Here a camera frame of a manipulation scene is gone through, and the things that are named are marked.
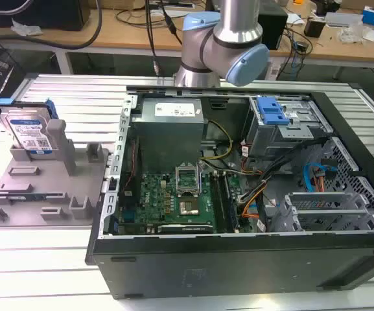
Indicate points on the black RAM stick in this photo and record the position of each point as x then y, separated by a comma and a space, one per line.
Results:
217, 201

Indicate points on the CPU socket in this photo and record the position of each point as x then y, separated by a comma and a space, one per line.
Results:
186, 179

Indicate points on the wooden desk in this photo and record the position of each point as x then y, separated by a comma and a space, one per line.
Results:
186, 29

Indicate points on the grey parts rack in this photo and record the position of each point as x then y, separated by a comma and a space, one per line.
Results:
44, 181

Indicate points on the black computer tower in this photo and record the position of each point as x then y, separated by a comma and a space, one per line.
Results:
37, 14

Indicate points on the silver expansion slot bracket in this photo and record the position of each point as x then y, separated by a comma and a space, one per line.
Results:
322, 210

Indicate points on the graphics card on rack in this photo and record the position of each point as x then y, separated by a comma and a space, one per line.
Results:
28, 196

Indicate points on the green motherboard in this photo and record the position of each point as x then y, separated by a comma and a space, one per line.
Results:
173, 204

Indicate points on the black box on desk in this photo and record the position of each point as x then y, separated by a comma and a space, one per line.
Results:
272, 27

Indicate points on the hard disk in blue carrier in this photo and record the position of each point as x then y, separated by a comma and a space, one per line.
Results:
28, 128

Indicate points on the blue disk bay latch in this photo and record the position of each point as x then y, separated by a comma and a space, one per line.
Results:
271, 110

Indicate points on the metal disk bay cage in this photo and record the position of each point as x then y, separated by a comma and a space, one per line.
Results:
280, 133

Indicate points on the grey power supply unit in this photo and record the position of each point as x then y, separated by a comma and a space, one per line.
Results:
170, 129

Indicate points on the black open PC case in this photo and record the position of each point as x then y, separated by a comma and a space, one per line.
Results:
238, 259

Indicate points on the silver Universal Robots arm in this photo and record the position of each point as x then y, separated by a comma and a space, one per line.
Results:
229, 35

